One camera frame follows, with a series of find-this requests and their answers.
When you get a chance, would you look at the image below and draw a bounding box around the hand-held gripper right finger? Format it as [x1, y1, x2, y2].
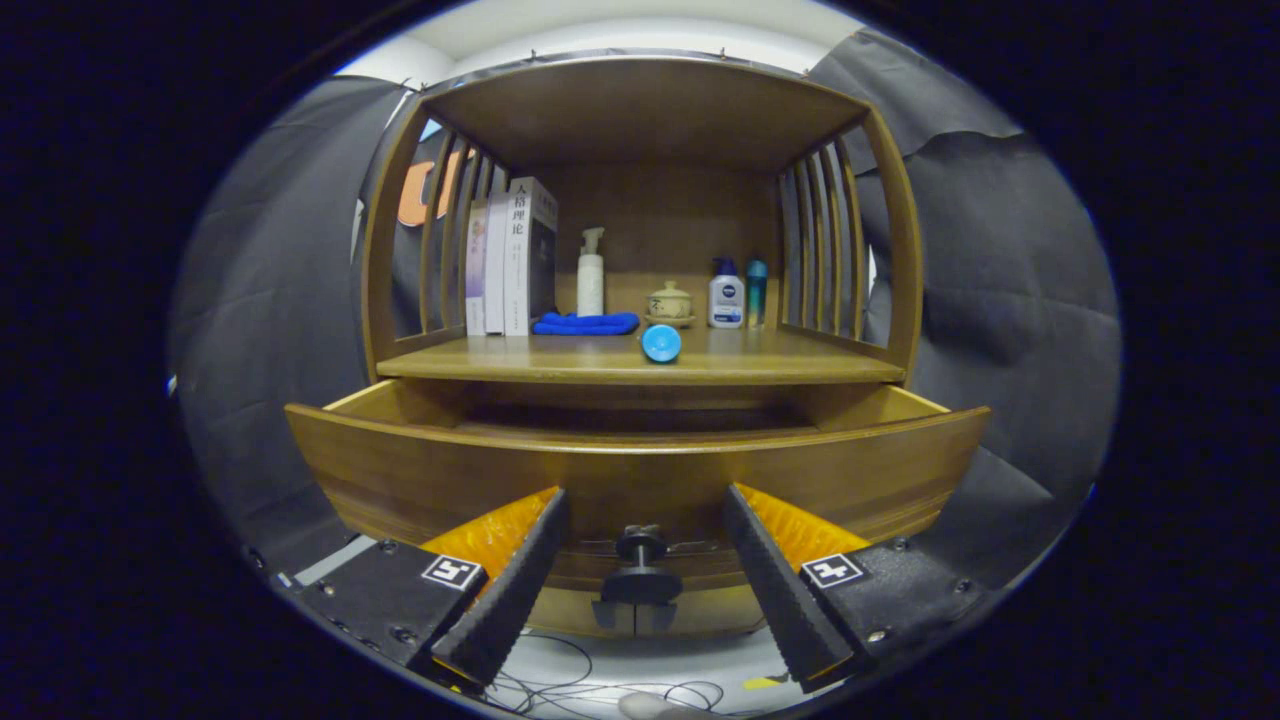
[722, 482, 986, 693]

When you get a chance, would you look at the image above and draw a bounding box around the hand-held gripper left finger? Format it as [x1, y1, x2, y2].
[290, 486, 571, 689]

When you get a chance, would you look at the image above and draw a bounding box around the black drawer knob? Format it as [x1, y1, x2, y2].
[592, 524, 685, 635]

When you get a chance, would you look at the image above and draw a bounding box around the wooden drawer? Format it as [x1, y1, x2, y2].
[285, 378, 993, 641]

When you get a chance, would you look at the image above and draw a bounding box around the wooden countertop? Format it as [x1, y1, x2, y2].
[376, 325, 907, 387]

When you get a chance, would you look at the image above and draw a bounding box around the wooden cabinet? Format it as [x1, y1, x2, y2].
[360, 55, 923, 641]

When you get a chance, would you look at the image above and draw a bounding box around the blue cloth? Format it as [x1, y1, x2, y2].
[531, 311, 641, 337]

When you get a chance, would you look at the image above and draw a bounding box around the white lotion bottle blue cap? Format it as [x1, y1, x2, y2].
[708, 257, 745, 330]

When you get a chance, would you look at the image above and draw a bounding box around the lidded ceramic tea bowl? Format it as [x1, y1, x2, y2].
[645, 280, 696, 328]

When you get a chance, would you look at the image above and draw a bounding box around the white pump bottle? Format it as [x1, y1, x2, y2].
[577, 227, 606, 318]

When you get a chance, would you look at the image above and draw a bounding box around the thin white book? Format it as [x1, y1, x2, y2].
[484, 192, 511, 336]

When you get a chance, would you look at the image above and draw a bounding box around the purple and white book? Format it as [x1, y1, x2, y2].
[465, 199, 490, 337]

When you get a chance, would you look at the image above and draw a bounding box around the thick white and black book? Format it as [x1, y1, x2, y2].
[503, 177, 559, 337]

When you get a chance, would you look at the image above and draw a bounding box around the tangle of black cables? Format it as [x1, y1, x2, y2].
[490, 630, 726, 716]

